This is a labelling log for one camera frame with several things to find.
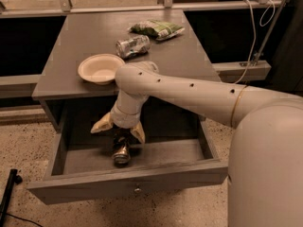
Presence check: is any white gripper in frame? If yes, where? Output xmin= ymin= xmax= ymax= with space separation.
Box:
xmin=91 ymin=104 xmax=145 ymax=144

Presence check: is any orange soda can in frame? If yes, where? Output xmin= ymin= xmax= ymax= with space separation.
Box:
xmin=112 ymin=129 xmax=131 ymax=165

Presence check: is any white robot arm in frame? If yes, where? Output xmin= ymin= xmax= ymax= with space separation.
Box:
xmin=92 ymin=61 xmax=303 ymax=227

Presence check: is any grey open drawer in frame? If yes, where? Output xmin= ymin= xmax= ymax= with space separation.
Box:
xmin=27 ymin=120 xmax=229 ymax=206

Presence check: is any metal drawer knob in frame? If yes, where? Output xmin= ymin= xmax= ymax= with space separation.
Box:
xmin=134 ymin=186 xmax=142 ymax=194

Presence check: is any silver green soda can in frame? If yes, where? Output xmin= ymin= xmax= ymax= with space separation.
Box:
xmin=116 ymin=35 xmax=151 ymax=59

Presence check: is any grey wooden cabinet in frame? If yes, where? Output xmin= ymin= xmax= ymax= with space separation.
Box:
xmin=32 ymin=9 xmax=220 ymax=131

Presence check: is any white paper bowl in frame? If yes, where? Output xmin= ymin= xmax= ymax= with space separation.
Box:
xmin=78 ymin=54 xmax=125 ymax=85

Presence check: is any green chip bag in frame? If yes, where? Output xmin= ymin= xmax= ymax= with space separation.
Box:
xmin=128 ymin=20 xmax=185 ymax=42

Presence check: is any black stand leg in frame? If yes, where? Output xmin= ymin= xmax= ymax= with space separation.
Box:
xmin=0 ymin=168 xmax=23 ymax=227

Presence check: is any metal railing frame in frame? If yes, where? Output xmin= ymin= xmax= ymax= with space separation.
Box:
xmin=0 ymin=0 xmax=285 ymax=99

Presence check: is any black floor cable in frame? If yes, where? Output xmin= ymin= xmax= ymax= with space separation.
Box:
xmin=0 ymin=212 xmax=44 ymax=227

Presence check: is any white cable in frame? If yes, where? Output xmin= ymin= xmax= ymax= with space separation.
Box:
xmin=232 ymin=0 xmax=276 ymax=85

